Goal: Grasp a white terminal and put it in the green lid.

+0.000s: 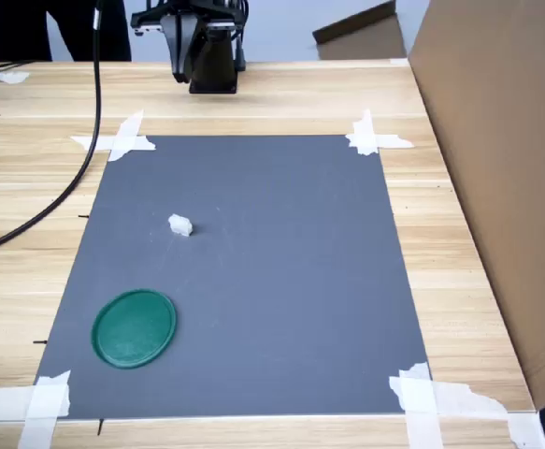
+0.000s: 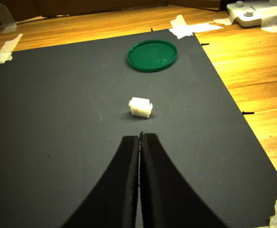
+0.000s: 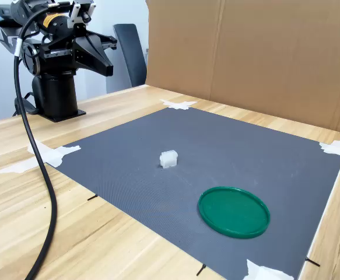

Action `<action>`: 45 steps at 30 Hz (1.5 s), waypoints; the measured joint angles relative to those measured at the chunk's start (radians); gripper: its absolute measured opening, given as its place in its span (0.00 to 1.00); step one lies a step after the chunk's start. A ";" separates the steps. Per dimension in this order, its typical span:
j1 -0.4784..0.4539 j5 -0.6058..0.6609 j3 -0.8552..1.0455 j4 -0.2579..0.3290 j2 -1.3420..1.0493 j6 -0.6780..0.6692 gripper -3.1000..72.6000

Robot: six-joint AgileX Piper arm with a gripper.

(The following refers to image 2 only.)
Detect dark grey mat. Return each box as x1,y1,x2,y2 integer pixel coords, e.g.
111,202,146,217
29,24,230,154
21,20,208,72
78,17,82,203
0,28,277,228

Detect small white plastic terminal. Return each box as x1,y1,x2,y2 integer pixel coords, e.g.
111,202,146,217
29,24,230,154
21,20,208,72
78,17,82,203
128,97,153,119

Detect round green lid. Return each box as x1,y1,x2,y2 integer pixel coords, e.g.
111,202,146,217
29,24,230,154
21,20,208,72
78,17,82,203
126,39,178,73

